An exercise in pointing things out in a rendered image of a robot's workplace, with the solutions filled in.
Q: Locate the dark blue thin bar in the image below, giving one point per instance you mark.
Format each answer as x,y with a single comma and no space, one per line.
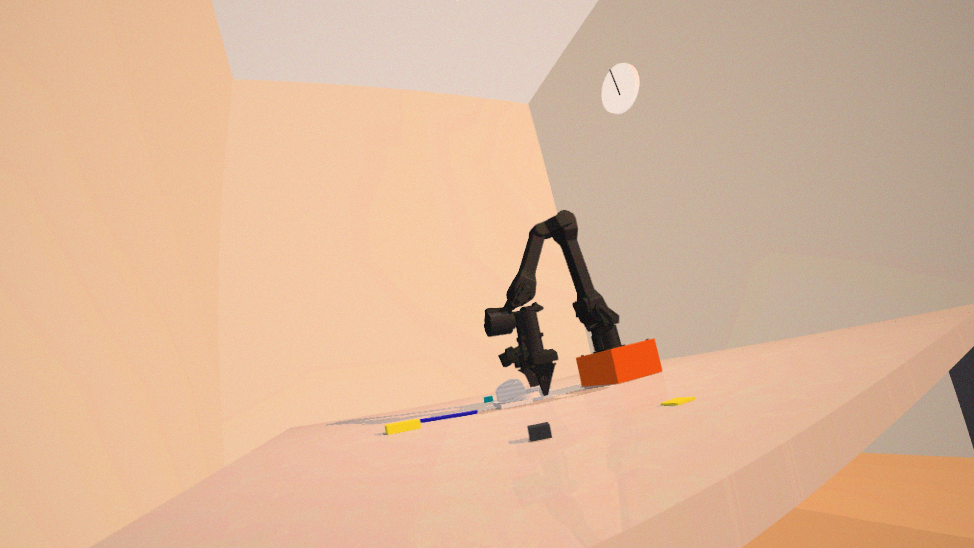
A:
448,416

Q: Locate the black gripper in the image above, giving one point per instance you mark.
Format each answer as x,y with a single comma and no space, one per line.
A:
539,367

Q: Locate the yellow flat plate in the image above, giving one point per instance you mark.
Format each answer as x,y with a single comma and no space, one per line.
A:
678,401

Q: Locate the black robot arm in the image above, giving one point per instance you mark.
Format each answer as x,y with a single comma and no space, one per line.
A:
590,307

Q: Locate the yellow rectangular block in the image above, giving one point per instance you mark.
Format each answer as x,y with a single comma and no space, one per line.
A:
402,426

